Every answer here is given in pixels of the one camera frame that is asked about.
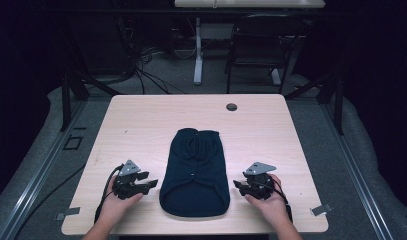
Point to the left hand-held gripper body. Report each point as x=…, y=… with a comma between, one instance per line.
x=127, y=186

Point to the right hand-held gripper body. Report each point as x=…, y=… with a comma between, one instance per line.
x=259, y=186

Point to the dark navy garment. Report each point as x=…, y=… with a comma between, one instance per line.
x=195, y=173

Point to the person's left hand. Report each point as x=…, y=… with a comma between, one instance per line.
x=116, y=206

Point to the person's right hand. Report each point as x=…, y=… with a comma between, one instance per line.
x=272, y=208

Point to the grey tape strip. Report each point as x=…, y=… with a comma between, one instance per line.
x=69, y=212
x=322, y=209

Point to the black tape rectangle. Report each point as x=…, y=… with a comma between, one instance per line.
x=72, y=142

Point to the black metal stand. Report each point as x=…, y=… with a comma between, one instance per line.
x=66, y=100
x=337, y=100

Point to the black folding chair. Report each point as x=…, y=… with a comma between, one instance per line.
x=262, y=50

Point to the white desk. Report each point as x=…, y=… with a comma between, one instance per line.
x=249, y=3

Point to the aluminium frame rail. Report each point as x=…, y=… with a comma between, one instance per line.
x=356, y=173
x=41, y=173

